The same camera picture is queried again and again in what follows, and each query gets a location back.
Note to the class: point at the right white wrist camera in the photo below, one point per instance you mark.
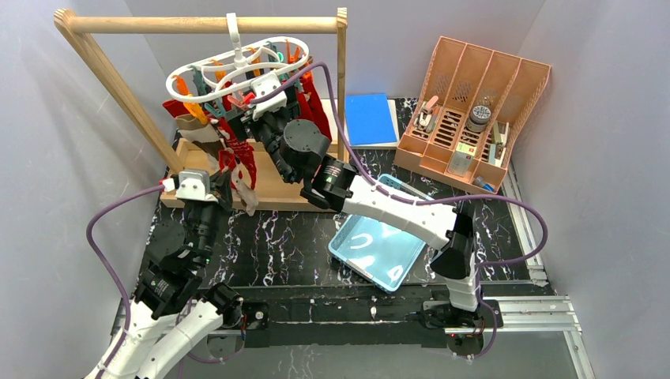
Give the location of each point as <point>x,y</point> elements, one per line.
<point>267,89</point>

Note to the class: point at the white board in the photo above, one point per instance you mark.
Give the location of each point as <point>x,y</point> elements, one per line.
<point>392,125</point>

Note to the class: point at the beige sock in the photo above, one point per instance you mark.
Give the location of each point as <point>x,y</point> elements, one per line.
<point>247,196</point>

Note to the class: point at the light blue plastic basket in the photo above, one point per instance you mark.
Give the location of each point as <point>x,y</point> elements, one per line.
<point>378,252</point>

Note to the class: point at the stapler in organizer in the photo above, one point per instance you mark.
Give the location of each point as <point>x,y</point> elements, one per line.
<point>426,114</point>

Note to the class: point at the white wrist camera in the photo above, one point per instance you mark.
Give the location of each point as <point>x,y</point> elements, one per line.
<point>267,89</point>
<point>190,185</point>

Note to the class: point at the brown striped hanging sock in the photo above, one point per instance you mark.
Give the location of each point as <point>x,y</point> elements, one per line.
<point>203,136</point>

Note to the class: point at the wooden clothes rack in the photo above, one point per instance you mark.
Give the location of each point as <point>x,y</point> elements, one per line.
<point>273,194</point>

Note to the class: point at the pink desk file organizer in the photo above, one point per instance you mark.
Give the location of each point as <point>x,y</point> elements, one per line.
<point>464,75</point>

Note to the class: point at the white sock hanger with clips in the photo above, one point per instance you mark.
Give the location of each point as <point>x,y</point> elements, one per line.
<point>213,78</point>

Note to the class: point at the blue folder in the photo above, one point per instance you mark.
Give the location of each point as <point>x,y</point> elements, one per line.
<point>372,117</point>

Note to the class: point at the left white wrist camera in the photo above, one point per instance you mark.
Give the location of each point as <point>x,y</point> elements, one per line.
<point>190,185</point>

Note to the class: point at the long red hanging sock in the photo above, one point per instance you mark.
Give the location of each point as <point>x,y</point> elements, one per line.
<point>176,109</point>

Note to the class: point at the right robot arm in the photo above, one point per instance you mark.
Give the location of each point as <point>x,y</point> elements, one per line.
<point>333,184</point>

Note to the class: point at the metal base rail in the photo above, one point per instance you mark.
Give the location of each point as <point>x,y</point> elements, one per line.
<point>421,318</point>

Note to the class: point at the white small box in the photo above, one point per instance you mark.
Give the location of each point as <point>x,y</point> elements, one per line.
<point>462,159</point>

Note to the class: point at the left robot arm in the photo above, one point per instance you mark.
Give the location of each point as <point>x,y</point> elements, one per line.
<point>154,337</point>

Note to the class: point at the red santa hanging sock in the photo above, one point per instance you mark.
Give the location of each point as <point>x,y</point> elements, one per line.
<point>236,152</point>

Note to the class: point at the grey round tin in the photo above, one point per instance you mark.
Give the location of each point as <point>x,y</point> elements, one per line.
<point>478,119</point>

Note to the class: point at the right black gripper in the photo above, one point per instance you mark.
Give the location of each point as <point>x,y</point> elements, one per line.
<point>256,121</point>

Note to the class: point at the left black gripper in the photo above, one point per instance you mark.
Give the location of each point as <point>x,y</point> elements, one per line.
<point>218,189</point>

